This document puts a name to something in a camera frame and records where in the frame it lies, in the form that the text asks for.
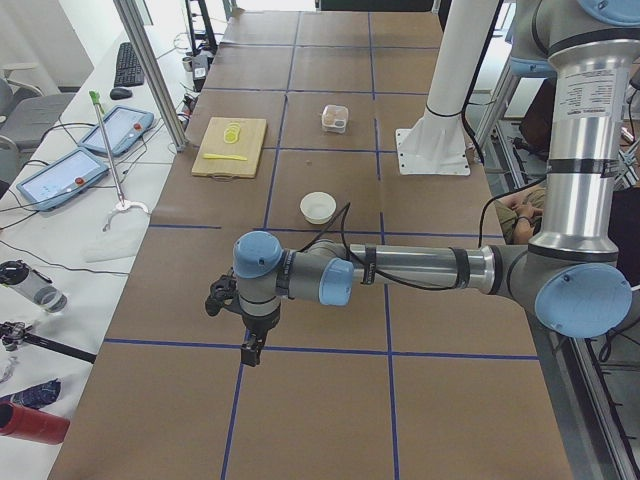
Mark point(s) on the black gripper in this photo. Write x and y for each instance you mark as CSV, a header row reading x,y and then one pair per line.
x,y
259,327

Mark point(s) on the clear plastic egg box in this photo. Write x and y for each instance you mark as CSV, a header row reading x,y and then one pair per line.
x,y
334,118

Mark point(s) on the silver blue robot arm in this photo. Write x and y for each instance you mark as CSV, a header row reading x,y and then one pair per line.
x,y
566,274

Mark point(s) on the white bowl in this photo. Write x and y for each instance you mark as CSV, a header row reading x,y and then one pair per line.
x,y
317,207

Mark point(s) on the yellow plastic knife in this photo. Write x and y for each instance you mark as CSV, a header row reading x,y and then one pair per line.
x,y
214,156

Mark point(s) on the dark blue patterned cloth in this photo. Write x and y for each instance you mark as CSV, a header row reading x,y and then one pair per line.
x,y
38,396

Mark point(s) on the bamboo cutting board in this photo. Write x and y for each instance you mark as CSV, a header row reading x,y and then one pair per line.
x,y
251,137

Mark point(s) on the clear water bottle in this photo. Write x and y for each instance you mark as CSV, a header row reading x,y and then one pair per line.
x,y
32,285

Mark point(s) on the black tripod stick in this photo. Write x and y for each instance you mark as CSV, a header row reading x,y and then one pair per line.
x,y
14,334

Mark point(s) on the red bottle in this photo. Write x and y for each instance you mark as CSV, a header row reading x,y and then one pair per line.
x,y
21,422

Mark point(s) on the blue teach pendant near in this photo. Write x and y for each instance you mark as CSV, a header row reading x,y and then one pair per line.
x,y
63,179

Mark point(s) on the blue teach pendant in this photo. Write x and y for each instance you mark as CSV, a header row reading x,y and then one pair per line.
x,y
63,179
124,126

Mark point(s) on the blue teach pendant far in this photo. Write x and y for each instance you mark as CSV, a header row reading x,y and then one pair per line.
x,y
124,126

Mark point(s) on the black computer mouse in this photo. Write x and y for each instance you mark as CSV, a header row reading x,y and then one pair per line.
x,y
120,93

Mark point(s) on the seated person black shirt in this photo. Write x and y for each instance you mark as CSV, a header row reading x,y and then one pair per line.
x,y
520,216

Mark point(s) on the black keyboard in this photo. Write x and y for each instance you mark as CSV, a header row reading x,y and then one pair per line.
x,y
128,70

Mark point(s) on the grey office chair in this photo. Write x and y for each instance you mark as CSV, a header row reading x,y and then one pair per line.
x,y
26,112

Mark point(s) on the grabber stick green handle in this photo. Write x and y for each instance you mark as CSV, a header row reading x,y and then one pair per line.
x,y
122,204

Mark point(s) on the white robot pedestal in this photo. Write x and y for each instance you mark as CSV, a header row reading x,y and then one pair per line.
x,y
435,145

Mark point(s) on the aluminium frame post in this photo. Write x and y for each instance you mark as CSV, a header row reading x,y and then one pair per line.
x,y
135,30

